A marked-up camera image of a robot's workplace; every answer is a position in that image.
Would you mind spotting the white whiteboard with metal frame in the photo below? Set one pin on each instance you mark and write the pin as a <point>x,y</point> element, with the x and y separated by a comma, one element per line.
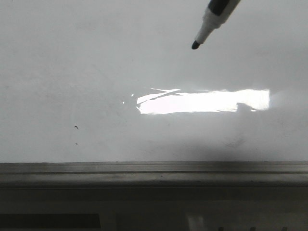
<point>97,93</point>

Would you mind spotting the black whiteboard marker with tape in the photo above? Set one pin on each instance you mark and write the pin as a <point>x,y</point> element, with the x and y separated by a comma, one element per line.
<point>216,13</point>

